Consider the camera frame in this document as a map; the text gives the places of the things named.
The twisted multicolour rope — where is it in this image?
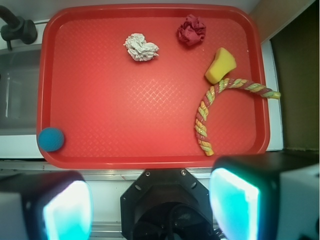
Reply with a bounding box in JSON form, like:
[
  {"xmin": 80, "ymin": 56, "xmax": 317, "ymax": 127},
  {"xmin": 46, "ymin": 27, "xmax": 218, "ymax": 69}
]
[{"xmin": 193, "ymin": 77, "xmax": 282, "ymax": 157}]

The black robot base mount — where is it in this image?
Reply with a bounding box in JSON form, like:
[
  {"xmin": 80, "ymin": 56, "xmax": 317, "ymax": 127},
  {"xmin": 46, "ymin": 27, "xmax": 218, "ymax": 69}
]
[{"xmin": 120, "ymin": 168, "xmax": 222, "ymax": 240}]

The crumpled dark red paper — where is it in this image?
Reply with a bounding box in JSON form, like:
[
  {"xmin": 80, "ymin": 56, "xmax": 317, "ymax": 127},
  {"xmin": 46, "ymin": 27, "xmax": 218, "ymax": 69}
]
[{"xmin": 177, "ymin": 14, "xmax": 207, "ymax": 46}]

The metal sink basin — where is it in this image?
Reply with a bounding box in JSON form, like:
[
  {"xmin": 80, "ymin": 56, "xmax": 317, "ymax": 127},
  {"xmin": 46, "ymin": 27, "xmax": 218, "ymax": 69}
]
[{"xmin": 0, "ymin": 49, "xmax": 41, "ymax": 136}]

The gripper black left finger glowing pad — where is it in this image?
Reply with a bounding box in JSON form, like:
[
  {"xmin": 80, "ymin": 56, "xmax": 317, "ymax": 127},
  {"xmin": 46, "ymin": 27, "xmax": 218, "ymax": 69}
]
[{"xmin": 0, "ymin": 171, "xmax": 93, "ymax": 240}]

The yellow sponge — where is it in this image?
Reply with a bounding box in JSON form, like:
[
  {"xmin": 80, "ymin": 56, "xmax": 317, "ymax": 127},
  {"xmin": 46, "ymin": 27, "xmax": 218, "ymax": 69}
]
[{"xmin": 204, "ymin": 47, "xmax": 237, "ymax": 85}]

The blue ball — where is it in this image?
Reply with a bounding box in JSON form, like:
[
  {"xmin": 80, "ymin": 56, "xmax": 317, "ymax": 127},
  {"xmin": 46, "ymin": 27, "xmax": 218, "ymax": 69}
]
[{"xmin": 37, "ymin": 127, "xmax": 65, "ymax": 152}]

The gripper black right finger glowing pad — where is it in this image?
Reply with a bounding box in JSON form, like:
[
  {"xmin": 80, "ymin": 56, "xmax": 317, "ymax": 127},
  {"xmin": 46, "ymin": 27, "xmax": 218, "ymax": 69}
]
[{"xmin": 208, "ymin": 152, "xmax": 320, "ymax": 240}]

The crumpled white paper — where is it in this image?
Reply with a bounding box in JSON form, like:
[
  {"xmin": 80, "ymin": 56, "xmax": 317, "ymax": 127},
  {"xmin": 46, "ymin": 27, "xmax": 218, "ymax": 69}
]
[{"xmin": 123, "ymin": 33, "xmax": 159, "ymax": 62}]

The red plastic tray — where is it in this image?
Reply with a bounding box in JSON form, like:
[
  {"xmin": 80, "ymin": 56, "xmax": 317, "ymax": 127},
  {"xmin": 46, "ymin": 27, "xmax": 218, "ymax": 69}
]
[{"xmin": 36, "ymin": 4, "xmax": 270, "ymax": 169}]

